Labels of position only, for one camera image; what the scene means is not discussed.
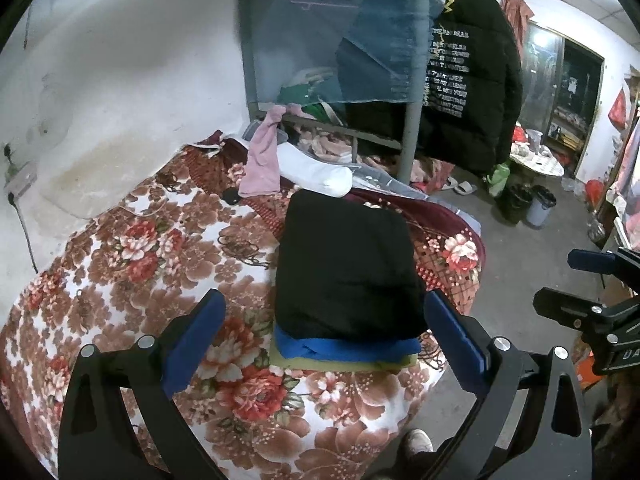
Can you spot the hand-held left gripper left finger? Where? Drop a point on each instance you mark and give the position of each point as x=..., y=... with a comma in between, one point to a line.
x=192, y=340

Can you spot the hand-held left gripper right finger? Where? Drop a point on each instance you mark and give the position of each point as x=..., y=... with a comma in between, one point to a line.
x=457, y=340

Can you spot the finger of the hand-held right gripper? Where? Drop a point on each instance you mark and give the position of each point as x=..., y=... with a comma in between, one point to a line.
x=592, y=260
x=565, y=305

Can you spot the black hoodie with orange print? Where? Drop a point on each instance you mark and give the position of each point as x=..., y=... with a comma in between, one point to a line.
x=345, y=270

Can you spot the green clothes pile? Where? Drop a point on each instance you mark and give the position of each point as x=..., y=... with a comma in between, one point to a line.
x=295, y=95

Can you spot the grey waste bin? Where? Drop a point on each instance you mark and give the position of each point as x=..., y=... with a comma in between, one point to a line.
x=539, y=212

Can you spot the red floral blanket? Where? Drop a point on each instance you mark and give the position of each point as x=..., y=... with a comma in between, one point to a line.
x=150, y=260

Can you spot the black waste bin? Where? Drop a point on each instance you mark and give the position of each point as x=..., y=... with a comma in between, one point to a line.
x=515, y=205

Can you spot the folded blue garment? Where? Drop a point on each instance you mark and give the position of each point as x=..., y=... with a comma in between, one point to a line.
x=350, y=350

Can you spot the round white table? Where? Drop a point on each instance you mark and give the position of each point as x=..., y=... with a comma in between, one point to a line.
x=537, y=165

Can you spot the person's left shoe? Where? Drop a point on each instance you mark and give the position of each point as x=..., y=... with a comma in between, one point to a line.
x=417, y=442

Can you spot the green plastic bag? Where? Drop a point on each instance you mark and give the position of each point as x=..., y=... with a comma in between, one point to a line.
x=500, y=177

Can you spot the folded green garment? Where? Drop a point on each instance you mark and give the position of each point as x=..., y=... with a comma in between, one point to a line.
x=320, y=365

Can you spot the white slipper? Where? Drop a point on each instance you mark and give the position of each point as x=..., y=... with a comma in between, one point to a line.
x=465, y=189
x=447, y=183

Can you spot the small black device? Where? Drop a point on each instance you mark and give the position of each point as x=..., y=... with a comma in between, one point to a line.
x=231, y=196

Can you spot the red hanging bag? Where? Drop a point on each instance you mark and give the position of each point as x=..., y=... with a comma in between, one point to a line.
x=620, y=110

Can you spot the glass door cabinet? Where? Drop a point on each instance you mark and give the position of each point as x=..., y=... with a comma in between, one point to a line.
x=580, y=85

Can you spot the clear plastic bag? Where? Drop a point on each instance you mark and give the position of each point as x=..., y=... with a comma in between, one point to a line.
x=380, y=180

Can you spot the pink cloth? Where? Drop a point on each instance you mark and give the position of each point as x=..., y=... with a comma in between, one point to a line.
x=262, y=160

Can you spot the white cloth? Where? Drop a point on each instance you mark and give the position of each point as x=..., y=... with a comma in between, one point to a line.
x=320, y=175

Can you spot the black printed puffer jacket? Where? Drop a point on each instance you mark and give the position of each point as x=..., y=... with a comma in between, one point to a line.
x=475, y=85

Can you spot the pink floral bunk bedding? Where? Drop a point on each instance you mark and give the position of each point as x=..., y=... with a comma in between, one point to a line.
x=325, y=145

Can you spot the red hanging cloth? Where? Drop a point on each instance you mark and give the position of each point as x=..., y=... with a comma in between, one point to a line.
x=517, y=10

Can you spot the blue mosquito net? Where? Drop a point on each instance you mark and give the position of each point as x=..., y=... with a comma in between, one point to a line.
x=350, y=35

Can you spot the grey metal bunk bed frame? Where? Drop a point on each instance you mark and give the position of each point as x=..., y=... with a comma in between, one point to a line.
x=412, y=135

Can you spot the wall power strip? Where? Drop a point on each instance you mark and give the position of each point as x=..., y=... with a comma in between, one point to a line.
x=22, y=180

